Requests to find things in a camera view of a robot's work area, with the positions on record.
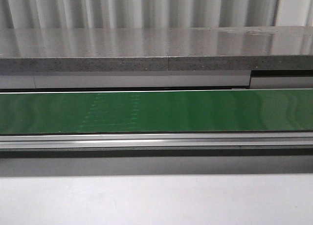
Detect green conveyor belt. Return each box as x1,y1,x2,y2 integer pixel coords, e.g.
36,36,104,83
0,89,313,135

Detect grey cabinet panel under counter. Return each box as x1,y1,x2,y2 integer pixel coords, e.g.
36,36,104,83
0,70,313,90

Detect grey speckled stone counter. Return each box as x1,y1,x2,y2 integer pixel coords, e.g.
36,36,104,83
0,26,313,73

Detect grey corrugated curtain backdrop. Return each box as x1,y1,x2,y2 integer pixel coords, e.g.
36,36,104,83
0,0,313,28

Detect aluminium conveyor front rail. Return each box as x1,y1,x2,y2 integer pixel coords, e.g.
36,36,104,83
0,132,313,150

